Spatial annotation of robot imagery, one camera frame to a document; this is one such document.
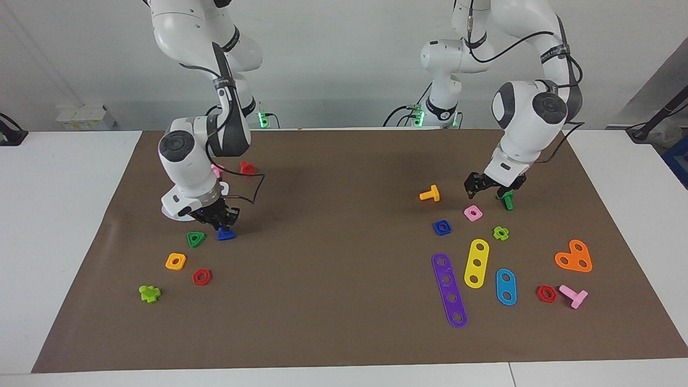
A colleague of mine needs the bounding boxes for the white curved hole plate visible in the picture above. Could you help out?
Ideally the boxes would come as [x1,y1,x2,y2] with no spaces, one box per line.
[161,182,230,222]

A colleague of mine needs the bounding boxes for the yellow three-hole plate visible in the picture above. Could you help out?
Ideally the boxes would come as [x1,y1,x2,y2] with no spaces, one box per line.
[464,239,490,289]

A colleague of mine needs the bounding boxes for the blue two-hole plate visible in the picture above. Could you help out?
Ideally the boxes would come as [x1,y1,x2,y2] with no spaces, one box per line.
[495,268,518,306]

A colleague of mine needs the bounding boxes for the orange heart plate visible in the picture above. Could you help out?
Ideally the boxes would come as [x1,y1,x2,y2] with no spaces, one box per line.
[554,239,593,273]

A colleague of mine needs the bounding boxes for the purple four-hole plate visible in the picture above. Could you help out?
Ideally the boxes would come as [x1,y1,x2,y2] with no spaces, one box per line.
[432,253,468,328]

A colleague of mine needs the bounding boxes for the brown table mat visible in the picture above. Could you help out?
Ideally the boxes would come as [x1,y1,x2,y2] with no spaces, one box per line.
[31,128,688,374]

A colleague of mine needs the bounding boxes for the white background box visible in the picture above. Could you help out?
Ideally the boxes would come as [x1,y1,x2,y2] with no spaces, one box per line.
[56,105,116,131]

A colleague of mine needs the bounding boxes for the black stand pole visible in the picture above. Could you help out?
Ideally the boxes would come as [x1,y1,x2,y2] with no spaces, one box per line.
[626,89,688,143]

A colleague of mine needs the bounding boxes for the blue crate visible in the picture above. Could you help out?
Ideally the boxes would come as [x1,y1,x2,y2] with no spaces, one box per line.
[662,134,688,189]

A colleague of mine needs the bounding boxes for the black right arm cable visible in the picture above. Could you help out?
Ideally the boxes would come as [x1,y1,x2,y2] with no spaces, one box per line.
[207,105,267,206]

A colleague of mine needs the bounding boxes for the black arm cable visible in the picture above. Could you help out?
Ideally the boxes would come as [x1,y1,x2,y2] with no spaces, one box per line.
[465,0,586,164]
[207,105,267,206]

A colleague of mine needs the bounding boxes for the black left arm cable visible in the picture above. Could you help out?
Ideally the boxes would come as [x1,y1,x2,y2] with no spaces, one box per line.
[465,0,586,164]

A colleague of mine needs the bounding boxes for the black device with cable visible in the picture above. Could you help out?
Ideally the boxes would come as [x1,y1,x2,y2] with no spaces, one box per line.
[0,113,28,147]

